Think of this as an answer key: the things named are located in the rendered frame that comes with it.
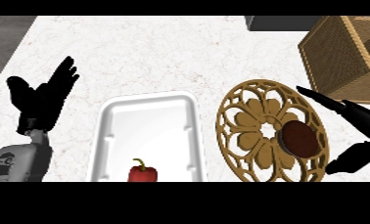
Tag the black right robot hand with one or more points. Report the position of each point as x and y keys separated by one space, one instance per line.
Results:
x=354 y=113

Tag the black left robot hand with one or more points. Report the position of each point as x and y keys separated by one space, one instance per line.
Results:
x=48 y=99

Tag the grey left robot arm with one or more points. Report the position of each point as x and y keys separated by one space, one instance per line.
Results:
x=27 y=159

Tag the brown chocolate cupcake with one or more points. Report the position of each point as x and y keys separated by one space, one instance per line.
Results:
x=300 y=138

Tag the brown wicker basket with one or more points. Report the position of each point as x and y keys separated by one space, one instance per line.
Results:
x=338 y=58

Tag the round tan openwork placemat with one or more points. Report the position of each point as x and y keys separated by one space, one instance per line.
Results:
x=260 y=126

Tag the white rectangular tray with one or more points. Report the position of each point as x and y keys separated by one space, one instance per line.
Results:
x=150 y=136

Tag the red bell pepper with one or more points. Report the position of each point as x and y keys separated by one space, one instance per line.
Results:
x=143 y=173

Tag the dark grey appliance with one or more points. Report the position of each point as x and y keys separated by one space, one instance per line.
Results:
x=279 y=22

